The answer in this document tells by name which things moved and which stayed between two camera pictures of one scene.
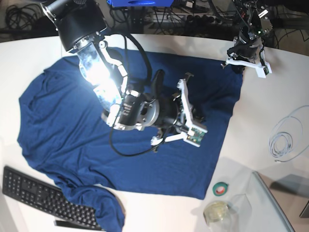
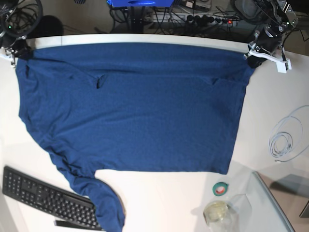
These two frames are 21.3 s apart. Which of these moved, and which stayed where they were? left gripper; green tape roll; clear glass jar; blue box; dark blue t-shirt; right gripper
Moved: left gripper; dark blue t-shirt; right gripper
Stayed: green tape roll; clear glass jar; blue box
